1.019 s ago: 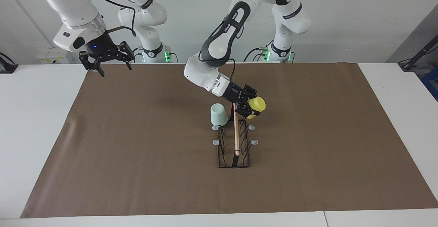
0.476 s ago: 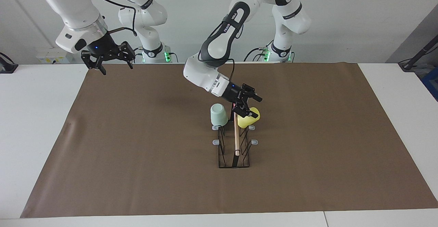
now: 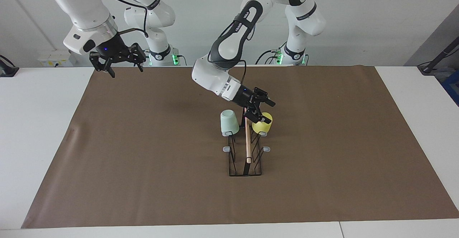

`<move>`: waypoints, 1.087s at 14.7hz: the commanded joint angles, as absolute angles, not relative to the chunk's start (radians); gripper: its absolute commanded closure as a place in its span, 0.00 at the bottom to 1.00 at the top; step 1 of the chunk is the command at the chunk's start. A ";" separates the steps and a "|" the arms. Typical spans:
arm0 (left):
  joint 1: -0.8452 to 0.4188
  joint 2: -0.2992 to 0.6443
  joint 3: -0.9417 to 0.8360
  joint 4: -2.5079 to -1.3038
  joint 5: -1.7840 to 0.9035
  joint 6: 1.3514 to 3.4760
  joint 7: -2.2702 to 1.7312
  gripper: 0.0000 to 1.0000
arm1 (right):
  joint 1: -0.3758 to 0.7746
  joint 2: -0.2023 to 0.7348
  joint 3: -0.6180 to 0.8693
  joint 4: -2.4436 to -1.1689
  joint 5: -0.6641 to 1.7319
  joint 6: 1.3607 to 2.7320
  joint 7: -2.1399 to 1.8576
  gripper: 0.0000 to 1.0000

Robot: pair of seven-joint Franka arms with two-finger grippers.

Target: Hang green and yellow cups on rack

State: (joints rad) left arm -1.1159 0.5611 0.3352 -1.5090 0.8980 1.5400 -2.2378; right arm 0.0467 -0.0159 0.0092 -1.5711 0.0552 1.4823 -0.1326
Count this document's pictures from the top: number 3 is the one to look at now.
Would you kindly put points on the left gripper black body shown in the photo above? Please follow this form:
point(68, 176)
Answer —
point(247, 97)

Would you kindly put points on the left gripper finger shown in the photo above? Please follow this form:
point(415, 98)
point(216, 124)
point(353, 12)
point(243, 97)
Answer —
point(254, 115)
point(262, 96)

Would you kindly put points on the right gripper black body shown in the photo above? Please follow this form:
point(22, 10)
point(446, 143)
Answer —
point(111, 47)

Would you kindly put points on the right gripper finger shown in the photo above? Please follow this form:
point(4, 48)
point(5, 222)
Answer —
point(138, 55)
point(100, 61)

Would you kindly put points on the yellow plastic cup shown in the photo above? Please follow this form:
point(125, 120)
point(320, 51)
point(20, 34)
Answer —
point(264, 126)

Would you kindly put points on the pale green plastic cup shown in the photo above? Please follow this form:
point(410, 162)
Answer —
point(229, 123)

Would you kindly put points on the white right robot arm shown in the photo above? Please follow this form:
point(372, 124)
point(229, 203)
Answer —
point(82, 1)

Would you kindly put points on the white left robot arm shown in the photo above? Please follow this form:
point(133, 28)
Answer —
point(229, 47)

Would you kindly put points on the brown paper table mat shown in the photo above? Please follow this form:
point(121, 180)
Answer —
point(143, 195)

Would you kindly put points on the black stand pole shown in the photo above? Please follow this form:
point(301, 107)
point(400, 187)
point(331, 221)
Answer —
point(444, 51)

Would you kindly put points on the blue crate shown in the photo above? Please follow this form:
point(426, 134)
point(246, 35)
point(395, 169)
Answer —
point(452, 87)

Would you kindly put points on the white wall socket box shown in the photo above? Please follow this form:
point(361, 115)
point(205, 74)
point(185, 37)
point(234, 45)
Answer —
point(53, 59)

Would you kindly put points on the black clamp mount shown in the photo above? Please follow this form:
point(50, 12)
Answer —
point(7, 71)

